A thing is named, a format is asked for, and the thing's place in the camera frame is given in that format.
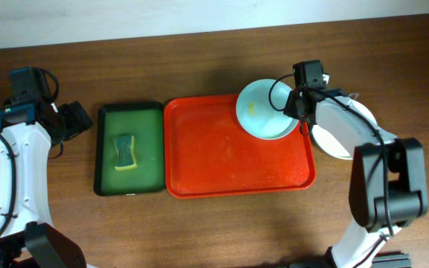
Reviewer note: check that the white plate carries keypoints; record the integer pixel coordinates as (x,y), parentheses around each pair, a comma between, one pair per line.
(329,144)

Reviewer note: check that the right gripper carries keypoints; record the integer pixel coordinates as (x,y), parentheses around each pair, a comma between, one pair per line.
(296,106)

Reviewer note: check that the yellow green scrub sponge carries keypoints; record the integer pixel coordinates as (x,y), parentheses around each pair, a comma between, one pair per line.
(125,152)

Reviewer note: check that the light blue plate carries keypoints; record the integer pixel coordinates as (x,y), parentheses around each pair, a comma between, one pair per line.
(256,115)

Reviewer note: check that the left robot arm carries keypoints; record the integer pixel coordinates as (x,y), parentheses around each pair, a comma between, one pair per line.
(30,125)

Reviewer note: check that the dark green tray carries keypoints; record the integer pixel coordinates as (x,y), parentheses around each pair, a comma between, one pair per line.
(143,123)

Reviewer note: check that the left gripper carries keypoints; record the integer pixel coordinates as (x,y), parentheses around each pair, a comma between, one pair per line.
(70,121)

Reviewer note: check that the red plastic tray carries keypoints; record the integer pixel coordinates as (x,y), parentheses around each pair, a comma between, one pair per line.
(209,154)

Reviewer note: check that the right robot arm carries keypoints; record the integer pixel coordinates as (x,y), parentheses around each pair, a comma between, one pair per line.
(388,189)

